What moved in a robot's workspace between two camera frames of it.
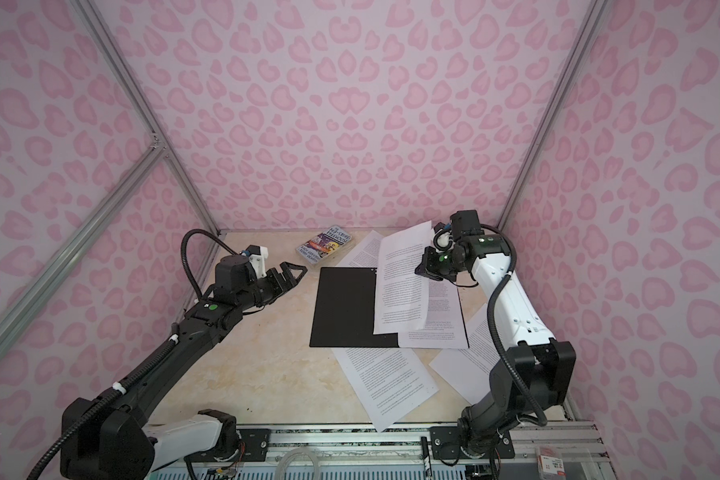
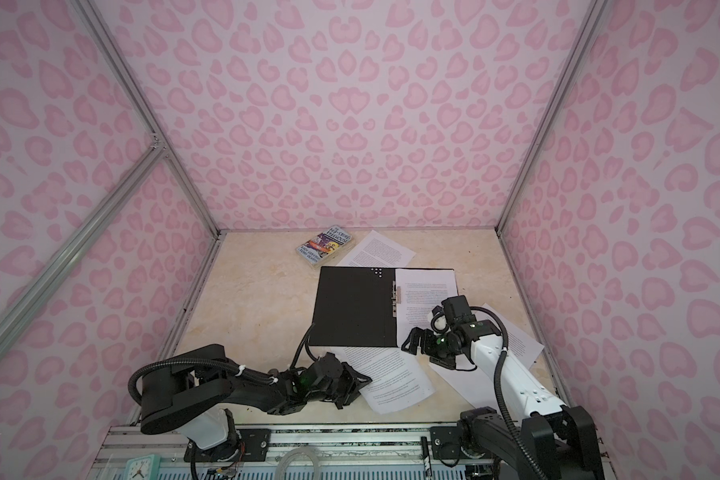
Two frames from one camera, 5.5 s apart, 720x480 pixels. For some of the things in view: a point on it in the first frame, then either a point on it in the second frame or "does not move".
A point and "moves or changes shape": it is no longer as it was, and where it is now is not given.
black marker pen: x=425 y=453 does not move
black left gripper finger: x=286 y=279 → x=354 y=381
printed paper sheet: x=392 y=380 moves or changes shape
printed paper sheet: x=403 y=295 moves or changes shape
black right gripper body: x=461 y=268 → x=441 y=347
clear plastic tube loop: x=279 y=468 does not move
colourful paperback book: x=323 y=244 does not move
